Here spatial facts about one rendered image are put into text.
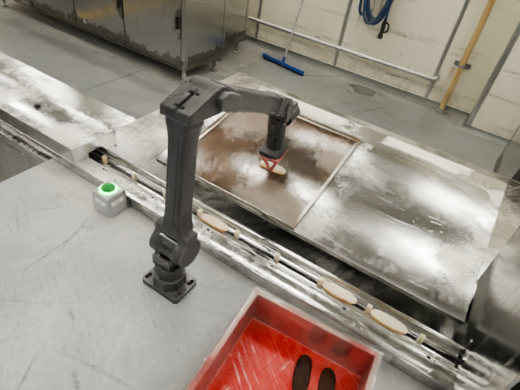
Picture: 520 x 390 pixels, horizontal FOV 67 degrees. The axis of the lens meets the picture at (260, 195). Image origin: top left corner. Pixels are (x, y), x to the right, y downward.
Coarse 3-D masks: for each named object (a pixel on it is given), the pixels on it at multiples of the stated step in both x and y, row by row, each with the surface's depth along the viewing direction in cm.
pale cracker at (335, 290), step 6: (324, 282) 107; (330, 282) 107; (324, 288) 106; (330, 288) 105; (336, 288) 105; (342, 288) 106; (336, 294) 104; (342, 294) 104; (348, 294) 104; (342, 300) 104; (348, 300) 103; (354, 300) 103
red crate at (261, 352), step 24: (264, 336) 96; (240, 360) 90; (264, 360) 91; (288, 360) 92; (312, 360) 92; (216, 384) 85; (240, 384) 86; (264, 384) 87; (288, 384) 87; (312, 384) 88; (336, 384) 89
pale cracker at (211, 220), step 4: (200, 216) 121; (204, 216) 120; (208, 216) 120; (212, 216) 120; (204, 220) 119; (208, 220) 119; (212, 220) 119; (216, 220) 119; (220, 220) 120; (208, 224) 119; (212, 224) 118; (216, 224) 118; (220, 224) 118; (224, 224) 119; (216, 228) 118; (220, 228) 117; (224, 228) 118
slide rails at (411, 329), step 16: (96, 160) 135; (112, 160) 137; (128, 176) 131; (144, 176) 132; (192, 208) 124; (256, 240) 116; (288, 256) 113; (320, 288) 106; (400, 320) 101; (400, 336) 98; (416, 336) 99; (432, 352) 96; (448, 352) 96
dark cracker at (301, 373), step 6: (300, 360) 91; (306, 360) 91; (300, 366) 90; (306, 366) 90; (294, 372) 89; (300, 372) 89; (306, 372) 89; (294, 378) 88; (300, 378) 88; (306, 378) 88; (294, 384) 87; (300, 384) 87; (306, 384) 87
